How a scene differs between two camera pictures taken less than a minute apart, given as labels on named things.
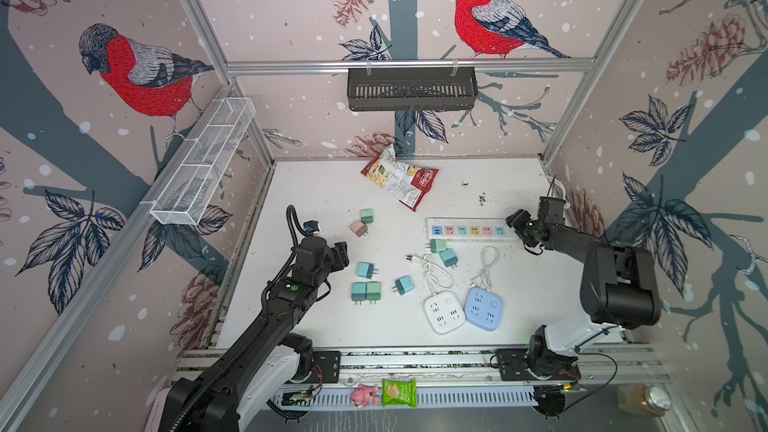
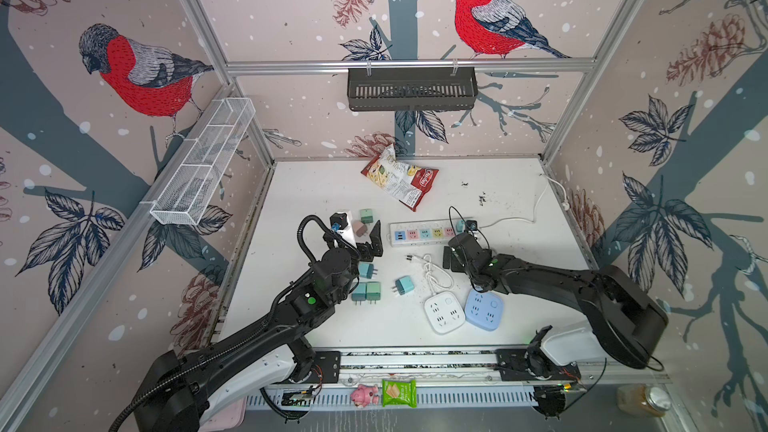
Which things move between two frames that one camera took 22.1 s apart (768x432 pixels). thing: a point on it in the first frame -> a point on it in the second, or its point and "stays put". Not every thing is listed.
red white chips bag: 403,182 stays put
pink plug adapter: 358,228 stays put
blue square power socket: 484,309 stays put
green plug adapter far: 367,216 stays put
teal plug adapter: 366,269 stays put
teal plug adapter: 403,285 stays put
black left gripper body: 336,258 -> 365,253
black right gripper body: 527,226 -> 453,261
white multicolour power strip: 470,229 -> 422,232
